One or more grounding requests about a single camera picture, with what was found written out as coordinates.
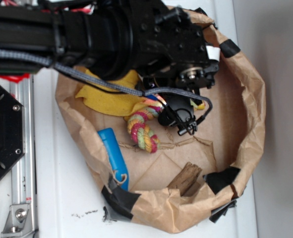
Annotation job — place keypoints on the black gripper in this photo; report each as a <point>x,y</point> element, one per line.
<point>170,48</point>

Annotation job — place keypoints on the yellow cloth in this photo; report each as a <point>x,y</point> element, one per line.
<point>108,101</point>

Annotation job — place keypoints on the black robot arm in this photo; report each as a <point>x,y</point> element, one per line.
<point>98,41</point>

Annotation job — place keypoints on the brown paper bag bin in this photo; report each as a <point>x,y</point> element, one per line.
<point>227,147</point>

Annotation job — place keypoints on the brown wooden block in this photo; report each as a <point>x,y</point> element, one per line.
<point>186,178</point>

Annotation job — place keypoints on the multicolour rope toy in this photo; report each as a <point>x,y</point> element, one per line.
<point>138,129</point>

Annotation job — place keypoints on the blue plastic handle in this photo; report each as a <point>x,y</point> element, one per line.
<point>115,157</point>

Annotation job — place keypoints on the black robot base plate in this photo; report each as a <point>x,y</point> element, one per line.
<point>11,132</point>

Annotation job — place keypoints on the aluminium extrusion rail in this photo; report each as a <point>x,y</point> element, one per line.
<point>23,173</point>

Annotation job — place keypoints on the metal corner bracket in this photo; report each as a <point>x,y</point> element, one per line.
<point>19,222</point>

